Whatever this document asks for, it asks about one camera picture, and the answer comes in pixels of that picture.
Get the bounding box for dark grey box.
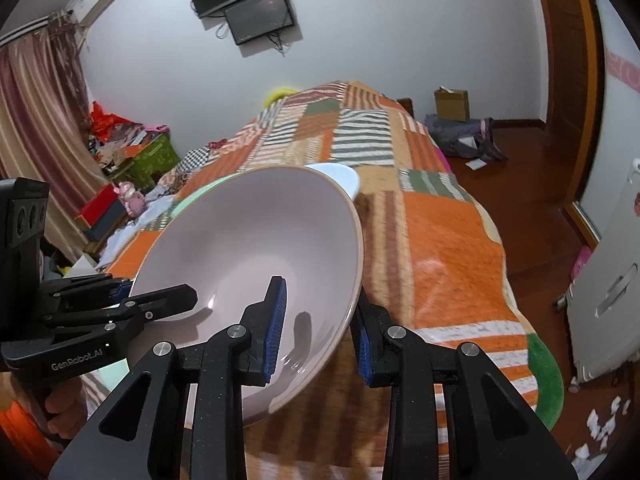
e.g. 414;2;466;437
85;210;128;243

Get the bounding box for brown cardboard box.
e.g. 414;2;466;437
434;87;471;123

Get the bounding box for striped brown curtain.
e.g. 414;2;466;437
0;10;108;251

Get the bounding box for yellow foam tube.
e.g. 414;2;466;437
262;86;298;108

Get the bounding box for grey bag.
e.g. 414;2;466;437
425;114;506;161

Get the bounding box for white sliding door with hearts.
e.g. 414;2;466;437
575;0;640;248

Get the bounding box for white paper scraps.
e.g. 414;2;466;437
570;395;632;471

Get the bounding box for white plastic cabinet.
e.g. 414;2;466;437
565;159;640;393

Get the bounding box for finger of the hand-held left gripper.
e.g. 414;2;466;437
42;283;198;342
39;274;133;313

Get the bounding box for checkered patchwork quilt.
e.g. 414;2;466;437
152;137;241;196

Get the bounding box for pink bunny toy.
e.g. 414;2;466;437
114;181;147;218

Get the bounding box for light grey cloth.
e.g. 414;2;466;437
97;195;176;266

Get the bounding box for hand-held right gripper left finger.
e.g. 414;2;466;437
47;275;288;480

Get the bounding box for light green bowl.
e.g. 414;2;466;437
97;172;243;387

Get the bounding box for white bowl with black spots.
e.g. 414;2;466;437
305;162;360;202

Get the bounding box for red box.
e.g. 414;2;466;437
75;184;121;228

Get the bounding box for brown wooden door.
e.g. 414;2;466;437
530;0;606;133

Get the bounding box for small black wall monitor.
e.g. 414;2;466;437
223;0;296;46

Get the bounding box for red plastic bag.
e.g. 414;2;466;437
90;101;133;141

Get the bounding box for green storage box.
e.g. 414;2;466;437
131;132;181;191

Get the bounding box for striped patchwork blanket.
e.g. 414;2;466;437
82;80;566;480

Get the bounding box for person's left hand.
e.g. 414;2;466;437
0;374;88;431

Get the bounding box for pile of mixed clutter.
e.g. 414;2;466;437
90;122;151;171

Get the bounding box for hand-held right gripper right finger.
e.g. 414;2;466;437
350;287;578;480

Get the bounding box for pink object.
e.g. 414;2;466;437
572;246;593;278

